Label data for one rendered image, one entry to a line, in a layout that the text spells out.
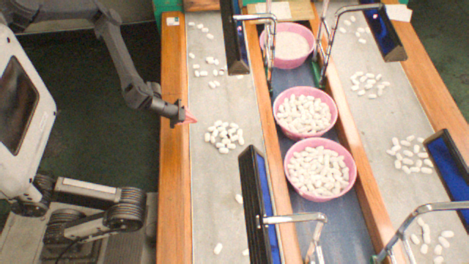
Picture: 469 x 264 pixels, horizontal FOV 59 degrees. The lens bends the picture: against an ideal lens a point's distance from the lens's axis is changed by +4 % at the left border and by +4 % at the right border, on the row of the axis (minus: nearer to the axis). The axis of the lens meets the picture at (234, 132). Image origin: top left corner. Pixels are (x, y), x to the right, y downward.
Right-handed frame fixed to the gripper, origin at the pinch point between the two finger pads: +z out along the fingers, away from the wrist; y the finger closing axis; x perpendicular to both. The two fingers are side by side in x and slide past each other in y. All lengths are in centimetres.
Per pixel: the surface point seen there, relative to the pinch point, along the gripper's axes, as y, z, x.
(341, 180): -24, 50, -23
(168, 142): -1.5, -2.4, 15.4
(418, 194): -32, 69, -39
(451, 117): -1, 86, -56
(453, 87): 81, 185, -38
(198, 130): 5.5, 8.5, 9.8
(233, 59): 8.0, -1.6, -27.3
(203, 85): 30.8, 10.7, 7.9
